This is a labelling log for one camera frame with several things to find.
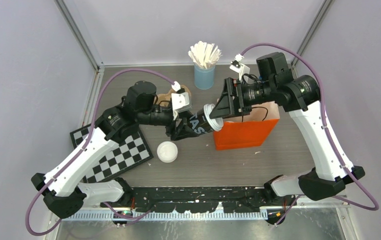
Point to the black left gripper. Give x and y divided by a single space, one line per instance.
179 132

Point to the white lid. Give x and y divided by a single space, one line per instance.
216 124

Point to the stack of white lids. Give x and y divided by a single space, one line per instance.
167 152

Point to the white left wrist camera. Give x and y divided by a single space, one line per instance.
180 99

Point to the black white checkerboard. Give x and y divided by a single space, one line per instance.
121 158

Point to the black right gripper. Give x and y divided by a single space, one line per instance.
226 107

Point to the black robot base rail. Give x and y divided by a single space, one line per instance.
233 199

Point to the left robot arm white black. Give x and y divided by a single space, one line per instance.
62 188

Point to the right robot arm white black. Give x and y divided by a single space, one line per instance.
301 99

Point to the blue cylindrical holder cup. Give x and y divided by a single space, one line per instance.
204 78

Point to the orange paper takeout bag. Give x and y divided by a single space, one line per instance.
248 131

